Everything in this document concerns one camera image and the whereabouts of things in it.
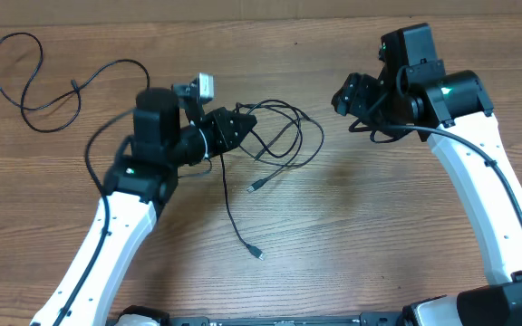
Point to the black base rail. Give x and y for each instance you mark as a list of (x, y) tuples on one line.
[(283, 321)]

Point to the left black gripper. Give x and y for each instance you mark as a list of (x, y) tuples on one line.
[(217, 121)]

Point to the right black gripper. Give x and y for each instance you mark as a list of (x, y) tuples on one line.
[(354, 98)]

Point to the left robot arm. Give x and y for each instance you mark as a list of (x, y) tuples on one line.
[(170, 131)]

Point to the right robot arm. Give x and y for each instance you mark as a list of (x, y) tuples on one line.
[(454, 115)]

